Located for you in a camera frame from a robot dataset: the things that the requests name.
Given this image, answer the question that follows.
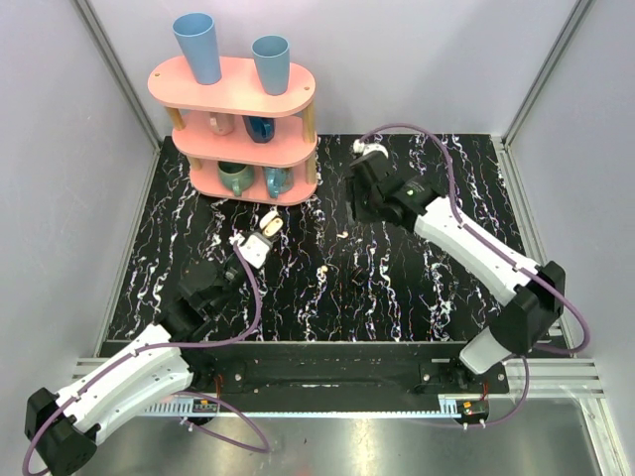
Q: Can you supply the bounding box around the white earbuds charging case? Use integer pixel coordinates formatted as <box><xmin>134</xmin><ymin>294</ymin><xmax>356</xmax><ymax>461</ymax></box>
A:
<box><xmin>259</xmin><ymin>210</ymin><xmax>284</xmax><ymax>238</ymax></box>

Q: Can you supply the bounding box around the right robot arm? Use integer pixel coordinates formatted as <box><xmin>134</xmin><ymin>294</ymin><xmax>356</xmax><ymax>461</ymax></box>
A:
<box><xmin>346</xmin><ymin>144</ymin><xmax>566</xmax><ymax>394</ymax></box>

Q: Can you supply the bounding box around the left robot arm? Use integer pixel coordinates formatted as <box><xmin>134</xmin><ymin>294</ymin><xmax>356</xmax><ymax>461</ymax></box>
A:
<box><xmin>22</xmin><ymin>255</ymin><xmax>255</xmax><ymax>475</ymax></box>

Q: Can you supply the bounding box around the blue butterfly mug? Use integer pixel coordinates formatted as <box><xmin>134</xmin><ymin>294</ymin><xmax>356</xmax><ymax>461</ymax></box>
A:
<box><xmin>263</xmin><ymin>167</ymin><xmax>294</xmax><ymax>198</ymax></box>

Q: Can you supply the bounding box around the dark blue mug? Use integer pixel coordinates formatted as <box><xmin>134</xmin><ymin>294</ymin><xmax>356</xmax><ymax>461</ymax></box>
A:
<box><xmin>243</xmin><ymin>116</ymin><xmax>275</xmax><ymax>144</ymax></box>

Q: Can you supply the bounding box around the green ceramic mug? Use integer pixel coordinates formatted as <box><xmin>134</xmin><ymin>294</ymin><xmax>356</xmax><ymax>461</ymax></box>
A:
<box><xmin>217</xmin><ymin>162</ymin><xmax>255</xmax><ymax>197</ymax></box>

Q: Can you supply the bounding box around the pink three-tier shelf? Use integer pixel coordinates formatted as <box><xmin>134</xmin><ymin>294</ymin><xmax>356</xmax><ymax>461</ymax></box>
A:
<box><xmin>148</xmin><ymin>56</ymin><xmax>318</xmax><ymax>206</ymax></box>

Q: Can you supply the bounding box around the pink mug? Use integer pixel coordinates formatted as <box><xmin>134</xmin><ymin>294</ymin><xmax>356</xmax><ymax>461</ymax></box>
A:
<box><xmin>209</xmin><ymin>112</ymin><xmax>235</xmax><ymax>136</ymax></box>

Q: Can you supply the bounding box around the blue cup right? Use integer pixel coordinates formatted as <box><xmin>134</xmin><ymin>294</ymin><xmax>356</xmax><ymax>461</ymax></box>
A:
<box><xmin>252</xmin><ymin>35</ymin><xmax>291</xmax><ymax>95</ymax></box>

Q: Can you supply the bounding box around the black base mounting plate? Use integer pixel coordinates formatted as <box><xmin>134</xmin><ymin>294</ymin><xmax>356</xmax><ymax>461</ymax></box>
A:
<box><xmin>207</xmin><ymin>342</ymin><xmax>509</xmax><ymax>414</ymax></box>

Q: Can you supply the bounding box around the tall blue cup left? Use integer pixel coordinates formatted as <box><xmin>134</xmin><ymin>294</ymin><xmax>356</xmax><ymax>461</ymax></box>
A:
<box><xmin>173</xmin><ymin>12</ymin><xmax>221</xmax><ymax>85</ymax></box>

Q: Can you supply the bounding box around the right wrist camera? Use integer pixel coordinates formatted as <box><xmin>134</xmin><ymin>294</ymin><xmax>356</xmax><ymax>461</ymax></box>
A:
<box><xmin>352</xmin><ymin>139</ymin><xmax>389</xmax><ymax>158</ymax></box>

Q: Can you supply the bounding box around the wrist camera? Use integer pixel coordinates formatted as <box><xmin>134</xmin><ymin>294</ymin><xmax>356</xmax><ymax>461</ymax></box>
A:
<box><xmin>238</xmin><ymin>232</ymin><xmax>273</xmax><ymax>270</ymax></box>
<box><xmin>352</xmin><ymin>139</ymin><xmax>389</xmax><ymax>158</ymax></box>

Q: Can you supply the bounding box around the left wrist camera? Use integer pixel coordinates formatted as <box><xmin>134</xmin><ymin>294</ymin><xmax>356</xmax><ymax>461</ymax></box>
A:
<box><xmin>238</xmin><ymin>232</ymin><xmax>273</xmax><ymax>270</ymax></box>

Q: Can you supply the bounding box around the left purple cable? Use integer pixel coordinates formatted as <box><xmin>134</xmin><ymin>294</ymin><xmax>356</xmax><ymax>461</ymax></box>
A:
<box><xmin>22</xmin><ymin>237</ymin><xmax>272</xmax><ymax>476</ymax></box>

